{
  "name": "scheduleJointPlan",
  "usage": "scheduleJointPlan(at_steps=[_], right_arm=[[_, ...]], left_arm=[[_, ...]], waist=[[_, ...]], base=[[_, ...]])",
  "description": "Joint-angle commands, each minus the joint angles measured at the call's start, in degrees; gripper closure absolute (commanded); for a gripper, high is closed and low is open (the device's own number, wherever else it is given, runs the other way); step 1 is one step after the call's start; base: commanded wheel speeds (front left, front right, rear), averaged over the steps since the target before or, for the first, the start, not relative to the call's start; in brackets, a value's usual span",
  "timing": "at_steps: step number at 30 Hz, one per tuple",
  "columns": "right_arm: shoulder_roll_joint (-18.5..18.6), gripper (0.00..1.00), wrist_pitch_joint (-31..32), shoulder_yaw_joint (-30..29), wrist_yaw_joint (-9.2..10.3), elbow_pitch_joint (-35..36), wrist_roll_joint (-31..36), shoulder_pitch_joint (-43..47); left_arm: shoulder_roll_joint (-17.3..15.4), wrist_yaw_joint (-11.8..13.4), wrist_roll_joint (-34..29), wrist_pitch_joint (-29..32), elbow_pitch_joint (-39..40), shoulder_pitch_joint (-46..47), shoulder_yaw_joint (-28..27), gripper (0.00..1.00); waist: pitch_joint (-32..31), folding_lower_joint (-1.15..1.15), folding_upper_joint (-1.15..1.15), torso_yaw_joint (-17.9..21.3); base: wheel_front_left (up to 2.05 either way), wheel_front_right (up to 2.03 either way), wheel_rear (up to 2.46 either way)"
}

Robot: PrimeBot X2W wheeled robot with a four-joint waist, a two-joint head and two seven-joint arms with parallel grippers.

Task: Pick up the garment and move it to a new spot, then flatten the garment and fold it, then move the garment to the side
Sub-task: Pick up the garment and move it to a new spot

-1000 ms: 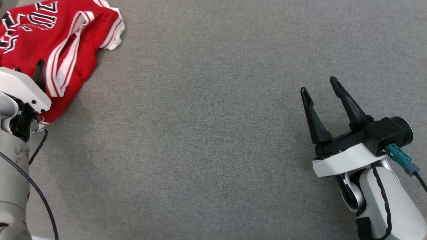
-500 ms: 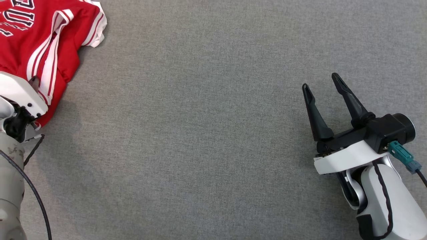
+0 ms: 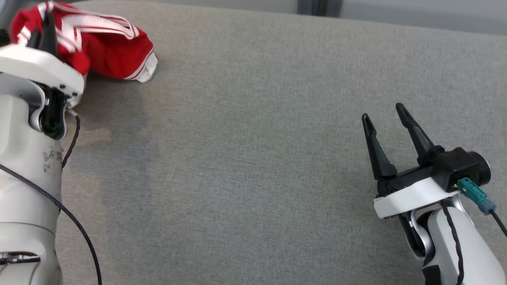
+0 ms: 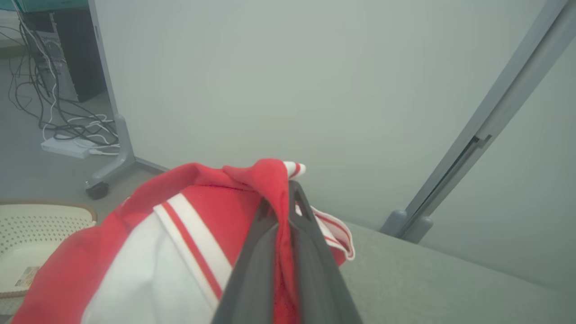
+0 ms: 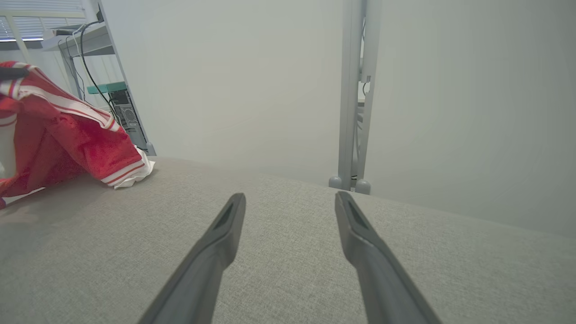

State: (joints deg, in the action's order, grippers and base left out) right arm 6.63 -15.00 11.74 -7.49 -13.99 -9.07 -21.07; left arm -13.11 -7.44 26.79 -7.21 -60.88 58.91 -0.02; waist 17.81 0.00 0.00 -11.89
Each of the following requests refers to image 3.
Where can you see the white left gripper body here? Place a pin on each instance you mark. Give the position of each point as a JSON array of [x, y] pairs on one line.
[[35, 65]]

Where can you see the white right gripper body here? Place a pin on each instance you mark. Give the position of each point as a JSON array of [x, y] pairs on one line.
[[412, 194]]

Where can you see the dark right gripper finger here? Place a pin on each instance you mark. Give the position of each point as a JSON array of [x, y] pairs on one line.
[[420, 136], [380, 158]]

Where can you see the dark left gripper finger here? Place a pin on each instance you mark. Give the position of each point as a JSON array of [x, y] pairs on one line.
[[49, 37], [34, 40]]

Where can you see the red white jersey shirt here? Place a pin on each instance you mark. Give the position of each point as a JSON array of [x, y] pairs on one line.
[[107, 51]]

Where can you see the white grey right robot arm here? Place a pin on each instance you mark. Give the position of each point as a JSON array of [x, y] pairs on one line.
[[463, 245]]

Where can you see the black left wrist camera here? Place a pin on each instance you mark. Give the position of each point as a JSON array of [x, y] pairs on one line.
[[3, 37]]

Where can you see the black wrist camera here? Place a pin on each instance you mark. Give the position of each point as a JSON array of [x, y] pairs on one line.
[[455, 166], [3, 37]]

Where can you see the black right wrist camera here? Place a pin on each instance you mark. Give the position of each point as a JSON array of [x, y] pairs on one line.
[[455, 166]]

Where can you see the grey metal post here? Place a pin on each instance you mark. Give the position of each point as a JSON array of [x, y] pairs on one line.
[[319, 7]]

